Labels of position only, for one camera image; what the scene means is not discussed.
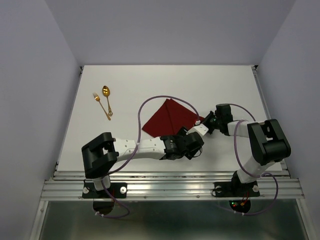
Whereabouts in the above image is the dark red cloth napkin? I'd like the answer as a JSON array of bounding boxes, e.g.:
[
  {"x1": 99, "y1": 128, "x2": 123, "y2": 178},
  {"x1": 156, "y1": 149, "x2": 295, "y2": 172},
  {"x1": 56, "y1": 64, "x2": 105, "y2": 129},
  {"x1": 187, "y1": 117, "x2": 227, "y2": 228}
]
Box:
[{"x1": 142, "y1": 98, "x2": 198, "y2": 138}]

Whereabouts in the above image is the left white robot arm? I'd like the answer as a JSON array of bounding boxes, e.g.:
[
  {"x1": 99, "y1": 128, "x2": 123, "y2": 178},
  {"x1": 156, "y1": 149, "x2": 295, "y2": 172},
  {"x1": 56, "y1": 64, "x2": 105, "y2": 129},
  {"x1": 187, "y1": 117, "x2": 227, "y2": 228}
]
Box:
[{"x1": 81, "y1": 124, "x2": 209, "y2": 199}]

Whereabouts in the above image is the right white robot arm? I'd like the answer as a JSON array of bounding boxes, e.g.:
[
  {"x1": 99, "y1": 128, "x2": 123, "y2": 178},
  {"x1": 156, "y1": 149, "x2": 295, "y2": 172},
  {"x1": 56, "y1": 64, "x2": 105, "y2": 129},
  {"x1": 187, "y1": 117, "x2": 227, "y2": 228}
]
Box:
[{"x1": 201, "y1": 104, "x2": 291, "y2": 195}]

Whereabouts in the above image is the gold spoon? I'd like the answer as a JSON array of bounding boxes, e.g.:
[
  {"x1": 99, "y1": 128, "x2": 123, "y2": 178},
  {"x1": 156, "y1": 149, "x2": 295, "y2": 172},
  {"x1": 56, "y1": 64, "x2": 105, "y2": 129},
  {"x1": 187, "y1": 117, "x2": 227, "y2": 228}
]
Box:
[{"x1": 102, "y1": 85, "x2": 113, "y2": 116}]

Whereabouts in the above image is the gold fork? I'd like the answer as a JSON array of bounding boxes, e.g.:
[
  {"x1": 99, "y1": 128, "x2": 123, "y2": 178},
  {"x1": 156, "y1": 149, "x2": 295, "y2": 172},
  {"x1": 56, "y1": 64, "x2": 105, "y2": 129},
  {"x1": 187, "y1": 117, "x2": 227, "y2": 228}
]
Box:
[{"x1": 92, "y1": 92, "x2": 111, "y2": 121}]

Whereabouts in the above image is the right aluminium table edge rail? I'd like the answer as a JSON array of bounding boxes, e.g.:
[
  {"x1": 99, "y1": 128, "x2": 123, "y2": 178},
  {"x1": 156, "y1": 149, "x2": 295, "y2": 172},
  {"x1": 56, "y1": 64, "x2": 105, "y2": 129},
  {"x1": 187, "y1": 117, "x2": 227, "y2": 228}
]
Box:
[{"x1": 251, "y1": 65, "x2": 291, "y2": 177}]

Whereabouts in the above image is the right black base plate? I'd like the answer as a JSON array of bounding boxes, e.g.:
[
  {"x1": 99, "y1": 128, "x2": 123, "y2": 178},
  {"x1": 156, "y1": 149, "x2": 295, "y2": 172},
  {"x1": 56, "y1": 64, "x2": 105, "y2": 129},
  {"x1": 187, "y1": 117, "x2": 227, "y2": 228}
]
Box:
[{"x1": 211, "y1": 181, "x2": 260, "y2": 198}]

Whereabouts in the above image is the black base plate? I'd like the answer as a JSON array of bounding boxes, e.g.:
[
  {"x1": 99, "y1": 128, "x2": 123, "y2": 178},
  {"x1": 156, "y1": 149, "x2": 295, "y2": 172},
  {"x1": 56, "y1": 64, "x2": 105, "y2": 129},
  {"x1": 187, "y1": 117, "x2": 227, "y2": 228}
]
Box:
[
  {"x1": 211, "y1": 181, "x2": 260, "y2": 198},
  {"x1": 82, "y1": 182, "x2": 128, "y2": 199}
]

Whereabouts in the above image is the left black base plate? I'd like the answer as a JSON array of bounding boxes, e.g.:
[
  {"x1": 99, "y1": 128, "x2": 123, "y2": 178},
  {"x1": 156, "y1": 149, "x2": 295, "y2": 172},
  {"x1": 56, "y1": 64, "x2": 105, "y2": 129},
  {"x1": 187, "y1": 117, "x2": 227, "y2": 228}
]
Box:
[{"x1": 82, "y1": 182, "x2": 128, "y2": 199}]

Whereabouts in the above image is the aluminium mounting rail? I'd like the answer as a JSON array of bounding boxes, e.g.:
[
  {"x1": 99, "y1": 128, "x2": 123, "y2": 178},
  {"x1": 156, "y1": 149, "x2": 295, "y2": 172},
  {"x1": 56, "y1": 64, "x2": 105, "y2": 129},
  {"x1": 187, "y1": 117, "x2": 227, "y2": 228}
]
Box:
[{"x1": 40, "y1": 171, "x2": 305, "y2": 202}]

